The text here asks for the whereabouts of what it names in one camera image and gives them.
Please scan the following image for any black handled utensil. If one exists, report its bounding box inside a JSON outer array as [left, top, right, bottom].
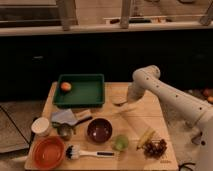
[[74, 116, 93, 126]]

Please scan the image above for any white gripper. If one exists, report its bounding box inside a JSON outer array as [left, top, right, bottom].
[[127, 82, 144, 103]]

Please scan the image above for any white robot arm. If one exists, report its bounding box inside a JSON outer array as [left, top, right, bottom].
[[127, 65, 213, 171]]

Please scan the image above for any wooden block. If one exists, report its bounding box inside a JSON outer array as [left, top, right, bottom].
[[75, 110, 92, 121]]

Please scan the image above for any orange bowl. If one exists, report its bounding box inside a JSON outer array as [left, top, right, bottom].
[[32, 136, 65, 170]]

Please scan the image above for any white dish brush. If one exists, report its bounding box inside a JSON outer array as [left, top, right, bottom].
[[66, 145, 115, 159]]

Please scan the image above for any white paper cup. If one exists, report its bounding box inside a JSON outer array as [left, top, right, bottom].
[[31, 117, 50, 136]]

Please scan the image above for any purple bowl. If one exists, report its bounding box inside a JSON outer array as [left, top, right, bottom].
[[87, 118, 112, 144]]

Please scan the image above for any orange fruit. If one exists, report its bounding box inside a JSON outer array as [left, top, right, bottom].
[[60, 82, 72, 92]]

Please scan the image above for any metal measuring cup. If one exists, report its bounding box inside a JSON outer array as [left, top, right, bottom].
[[52, 122, 75, 141]]

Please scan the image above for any green plastic tray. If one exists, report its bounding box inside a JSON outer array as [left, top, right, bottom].
[[52, 74, 105, 108]]

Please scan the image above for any yellow banana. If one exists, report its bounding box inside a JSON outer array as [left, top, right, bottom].
[[136, 128, 155, 149]]

